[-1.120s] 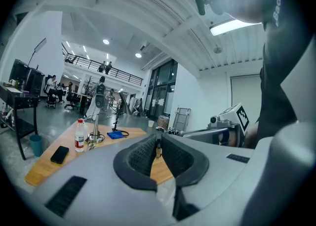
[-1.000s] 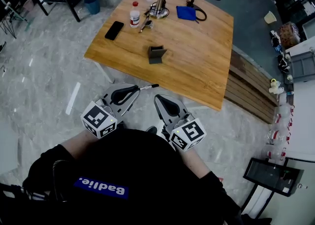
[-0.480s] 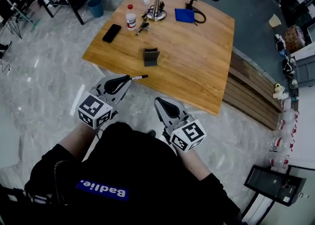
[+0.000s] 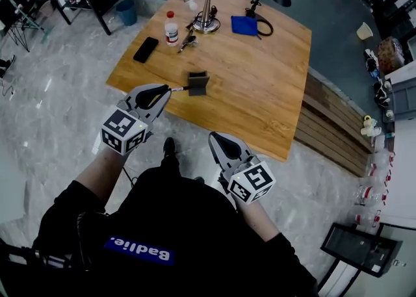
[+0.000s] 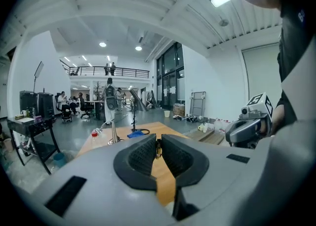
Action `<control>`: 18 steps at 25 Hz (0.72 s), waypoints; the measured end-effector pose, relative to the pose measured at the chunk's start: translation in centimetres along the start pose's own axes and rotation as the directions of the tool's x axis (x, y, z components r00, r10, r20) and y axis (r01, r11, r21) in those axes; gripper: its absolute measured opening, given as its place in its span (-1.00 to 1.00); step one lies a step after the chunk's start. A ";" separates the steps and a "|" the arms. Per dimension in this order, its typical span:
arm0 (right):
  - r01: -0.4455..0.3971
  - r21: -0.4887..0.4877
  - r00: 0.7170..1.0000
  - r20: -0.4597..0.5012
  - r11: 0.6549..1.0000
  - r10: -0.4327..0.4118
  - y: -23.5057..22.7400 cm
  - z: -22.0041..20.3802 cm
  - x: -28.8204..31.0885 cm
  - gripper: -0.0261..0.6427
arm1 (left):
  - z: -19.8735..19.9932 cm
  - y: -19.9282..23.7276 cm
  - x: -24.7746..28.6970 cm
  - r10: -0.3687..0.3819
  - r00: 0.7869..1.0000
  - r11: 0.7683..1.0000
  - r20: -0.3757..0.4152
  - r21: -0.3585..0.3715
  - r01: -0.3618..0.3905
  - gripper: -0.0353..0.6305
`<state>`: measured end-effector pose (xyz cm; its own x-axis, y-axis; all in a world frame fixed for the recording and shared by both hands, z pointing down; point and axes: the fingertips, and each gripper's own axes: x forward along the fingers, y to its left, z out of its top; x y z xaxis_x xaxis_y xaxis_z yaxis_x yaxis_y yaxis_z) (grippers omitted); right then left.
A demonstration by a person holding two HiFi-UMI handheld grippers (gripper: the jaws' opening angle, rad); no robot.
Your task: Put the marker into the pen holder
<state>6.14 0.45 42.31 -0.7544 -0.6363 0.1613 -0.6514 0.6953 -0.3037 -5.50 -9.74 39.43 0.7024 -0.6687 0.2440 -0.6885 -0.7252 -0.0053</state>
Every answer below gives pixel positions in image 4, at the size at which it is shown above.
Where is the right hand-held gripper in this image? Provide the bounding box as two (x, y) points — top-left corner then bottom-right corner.
(207, 131), (276, 206)

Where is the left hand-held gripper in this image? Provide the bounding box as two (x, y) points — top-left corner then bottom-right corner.
(101, 83), (173, 156)

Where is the dark grey pen holder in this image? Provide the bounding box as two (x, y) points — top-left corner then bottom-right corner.
(187, 69), (211, 97)

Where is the person's left forearm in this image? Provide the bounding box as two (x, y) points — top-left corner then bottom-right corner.
(74, 149), (127, 207)

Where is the person's right forearm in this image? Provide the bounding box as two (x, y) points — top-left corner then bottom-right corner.
(233, 198), (281, 243)

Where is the black smartphone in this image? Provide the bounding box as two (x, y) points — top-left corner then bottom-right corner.
(133, 36), (160, 64)

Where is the person's black shoe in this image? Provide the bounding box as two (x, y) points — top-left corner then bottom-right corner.
(162, 136), (178, 161)

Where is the clear bottle with red cap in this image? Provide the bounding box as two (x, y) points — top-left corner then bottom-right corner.
(164, 10), (181, 47)

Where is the blue waste bin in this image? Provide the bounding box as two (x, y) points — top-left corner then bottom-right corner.
(115, 0), (138, 27)

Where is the silver desk lamp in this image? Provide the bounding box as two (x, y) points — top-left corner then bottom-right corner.
(181, 0), (222, 35)

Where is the person's black shirt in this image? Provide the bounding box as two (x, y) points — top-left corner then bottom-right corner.
(0, 155), (321, 297)

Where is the wooden slatted bench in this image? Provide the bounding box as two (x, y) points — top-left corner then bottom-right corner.
(293, 65), (375, 179)

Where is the blue cloth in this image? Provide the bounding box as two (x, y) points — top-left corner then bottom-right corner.
(230, 15), (260, 37)

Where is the group of clear plastic bottles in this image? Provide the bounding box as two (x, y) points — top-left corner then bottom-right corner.
(346, 146), (397, 235)

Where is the black folding chair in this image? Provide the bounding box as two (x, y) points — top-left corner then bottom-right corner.
(0, 0), (45, 53)

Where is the black framed panel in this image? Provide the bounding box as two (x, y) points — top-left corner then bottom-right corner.
(320, 222), (404, 279)

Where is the cream paper cup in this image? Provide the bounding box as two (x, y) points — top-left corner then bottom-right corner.
(356, 21), (374, 42)

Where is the grey storage box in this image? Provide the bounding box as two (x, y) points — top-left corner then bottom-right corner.
(384, 74), (416, 125)

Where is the patterned snack bag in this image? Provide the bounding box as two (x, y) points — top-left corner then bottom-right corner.
(376, 36), (406, 75)

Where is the black lamp cable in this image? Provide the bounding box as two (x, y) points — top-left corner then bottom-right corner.
(185, 5), (222, 31)

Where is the black backpack strap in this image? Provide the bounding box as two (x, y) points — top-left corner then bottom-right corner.
(0, 211), (110, 272)

